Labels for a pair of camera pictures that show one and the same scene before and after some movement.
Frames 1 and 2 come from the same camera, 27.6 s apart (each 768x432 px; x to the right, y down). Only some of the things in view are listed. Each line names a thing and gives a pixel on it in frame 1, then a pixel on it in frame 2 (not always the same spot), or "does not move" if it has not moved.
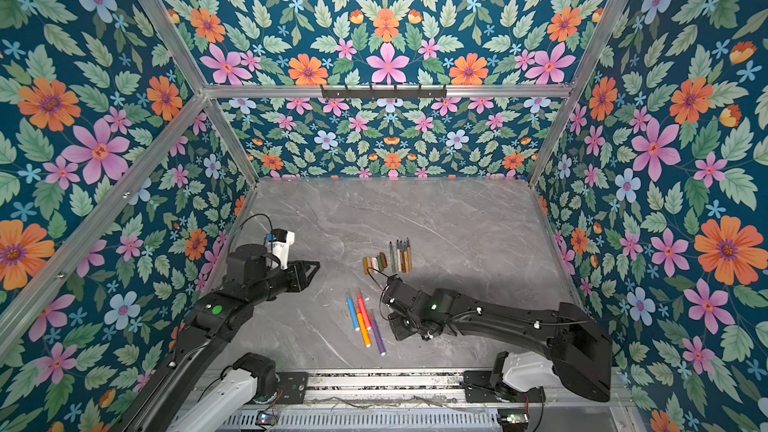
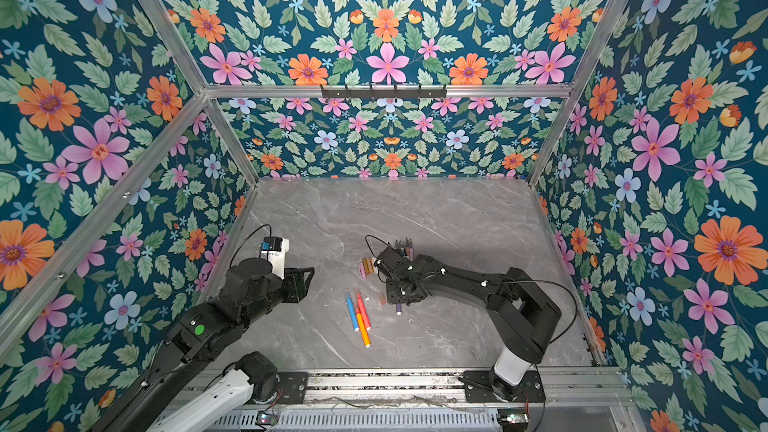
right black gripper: (395, 326) to (391, 297)
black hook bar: (384, 93) does not move
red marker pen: (362, 308) does not move
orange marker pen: (364, 330) does not move
